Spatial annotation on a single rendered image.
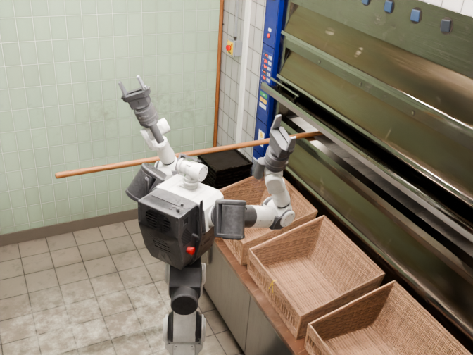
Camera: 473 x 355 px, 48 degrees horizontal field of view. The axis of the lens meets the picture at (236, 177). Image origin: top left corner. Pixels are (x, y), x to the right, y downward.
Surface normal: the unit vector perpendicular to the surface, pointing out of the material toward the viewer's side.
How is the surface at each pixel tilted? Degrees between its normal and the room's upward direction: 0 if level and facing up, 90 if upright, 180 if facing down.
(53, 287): 0
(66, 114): 90
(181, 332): 70
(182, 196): 0
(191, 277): 45
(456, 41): 90
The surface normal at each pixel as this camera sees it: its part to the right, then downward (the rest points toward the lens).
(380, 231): -0.82, -0.15
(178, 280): 0.08, -0.26
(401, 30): -0.90, 0.16
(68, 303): 0.07, -0.87
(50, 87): 0.43, 0.47
